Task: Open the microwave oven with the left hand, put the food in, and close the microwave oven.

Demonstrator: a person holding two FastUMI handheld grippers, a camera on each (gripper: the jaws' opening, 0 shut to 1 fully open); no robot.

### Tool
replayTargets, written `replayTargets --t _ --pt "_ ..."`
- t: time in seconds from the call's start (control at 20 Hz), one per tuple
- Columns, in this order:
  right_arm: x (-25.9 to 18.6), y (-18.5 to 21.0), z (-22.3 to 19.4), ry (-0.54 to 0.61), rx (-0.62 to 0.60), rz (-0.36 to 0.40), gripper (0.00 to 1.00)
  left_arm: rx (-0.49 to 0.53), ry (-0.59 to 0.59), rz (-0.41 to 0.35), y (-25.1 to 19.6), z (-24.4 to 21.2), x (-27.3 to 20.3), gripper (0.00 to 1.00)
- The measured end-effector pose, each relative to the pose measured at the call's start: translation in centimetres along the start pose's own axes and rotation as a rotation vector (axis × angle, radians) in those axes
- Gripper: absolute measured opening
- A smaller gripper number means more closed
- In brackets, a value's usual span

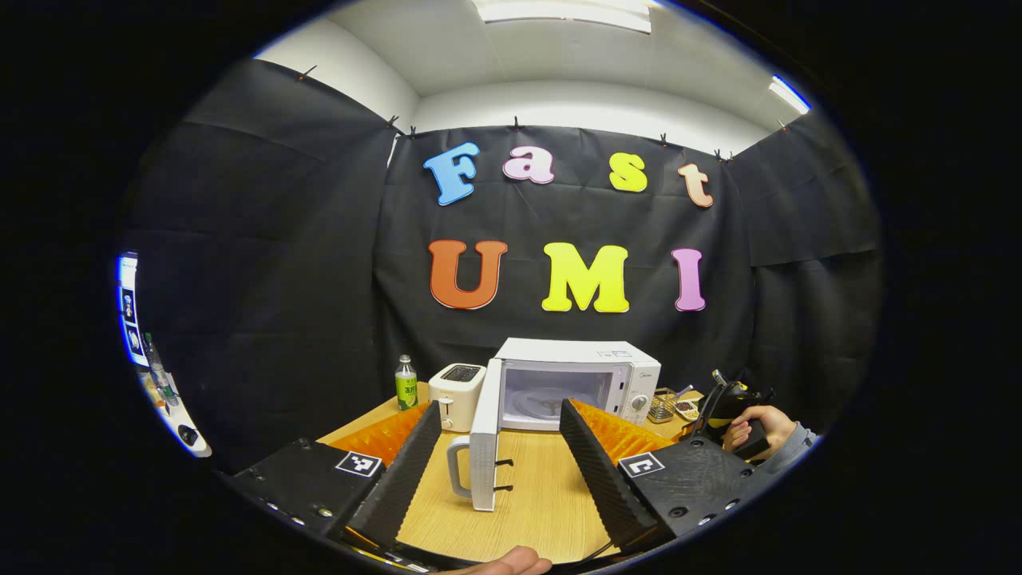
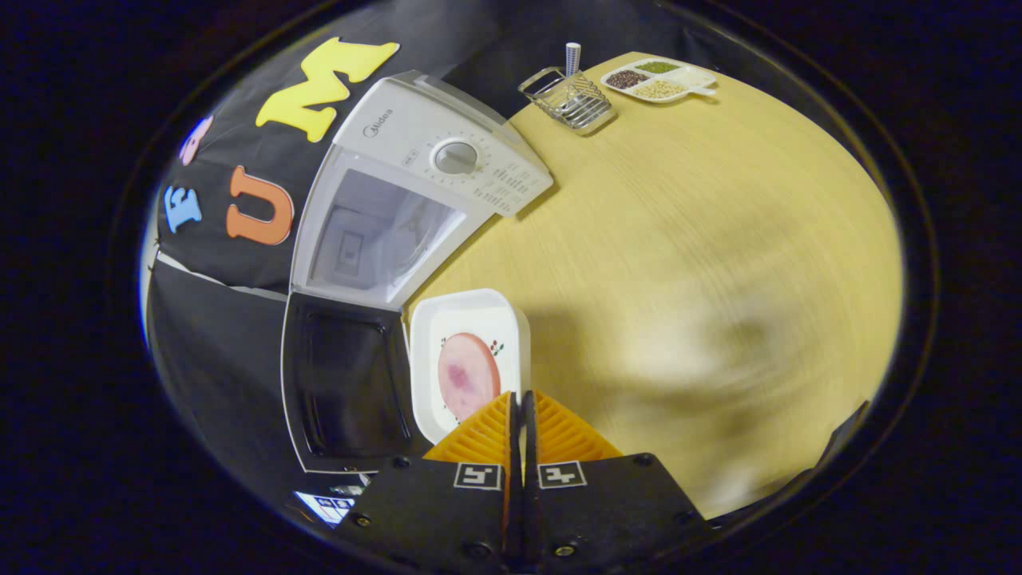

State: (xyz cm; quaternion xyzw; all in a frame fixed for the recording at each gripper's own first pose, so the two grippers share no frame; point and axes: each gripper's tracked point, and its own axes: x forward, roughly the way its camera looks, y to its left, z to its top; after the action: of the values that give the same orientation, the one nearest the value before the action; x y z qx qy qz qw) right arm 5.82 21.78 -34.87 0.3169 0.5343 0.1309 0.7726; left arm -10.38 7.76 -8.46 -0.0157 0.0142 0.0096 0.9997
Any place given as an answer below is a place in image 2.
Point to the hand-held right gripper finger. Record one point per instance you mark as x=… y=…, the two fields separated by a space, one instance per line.
x=528 y=519
x=515 y=519

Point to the pink ham slice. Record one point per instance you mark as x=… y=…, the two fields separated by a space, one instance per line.
x=467 y=375

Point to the white rectangular plate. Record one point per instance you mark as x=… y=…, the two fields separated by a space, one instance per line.
x=471 y=315

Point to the white microwave oven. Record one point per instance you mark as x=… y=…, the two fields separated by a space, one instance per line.
x=415 y=136

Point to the blue white printed sheet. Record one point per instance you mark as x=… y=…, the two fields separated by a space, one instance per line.
x=323 y=507

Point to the white divided bean dish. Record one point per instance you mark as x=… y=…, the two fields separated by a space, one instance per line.
x=659 y=89

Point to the striped straw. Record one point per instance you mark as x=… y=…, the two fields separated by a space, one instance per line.
x=572 y=60

